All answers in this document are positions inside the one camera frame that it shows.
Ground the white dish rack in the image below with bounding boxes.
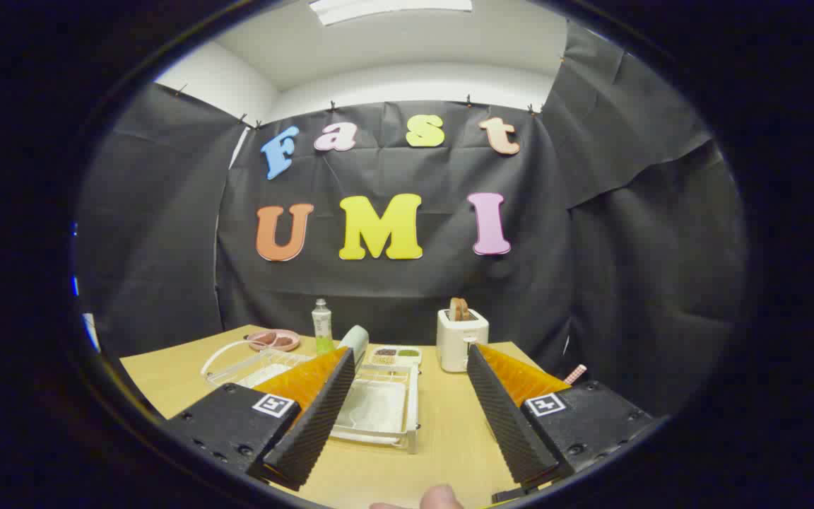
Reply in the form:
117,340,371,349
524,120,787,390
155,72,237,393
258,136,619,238
202,345,422,455

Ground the white toaster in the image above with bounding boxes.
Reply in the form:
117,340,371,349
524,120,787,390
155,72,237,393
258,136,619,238
437,308,490,373

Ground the computer monitor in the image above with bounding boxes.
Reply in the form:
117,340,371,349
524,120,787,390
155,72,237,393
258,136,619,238
71,276,102,353

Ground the light green plate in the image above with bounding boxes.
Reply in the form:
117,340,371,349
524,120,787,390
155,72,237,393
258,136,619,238
339,325,370,373

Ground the white divided food tray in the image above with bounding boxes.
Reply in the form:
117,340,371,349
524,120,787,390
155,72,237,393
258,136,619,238
368,344,423,368

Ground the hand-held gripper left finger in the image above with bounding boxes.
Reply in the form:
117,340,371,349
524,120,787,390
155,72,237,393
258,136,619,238
165,346,357,492

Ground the ceiling light panel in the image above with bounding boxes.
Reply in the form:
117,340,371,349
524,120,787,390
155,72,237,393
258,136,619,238
308,0,473,27

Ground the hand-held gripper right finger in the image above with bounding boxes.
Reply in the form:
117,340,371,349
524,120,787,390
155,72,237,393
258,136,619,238
466,344,656,504

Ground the green clear bottle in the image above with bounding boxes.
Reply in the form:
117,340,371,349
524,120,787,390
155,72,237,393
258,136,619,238
312,298,334,355

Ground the pink dish with food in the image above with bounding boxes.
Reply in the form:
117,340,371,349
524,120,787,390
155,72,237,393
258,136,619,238
247,329,302,353

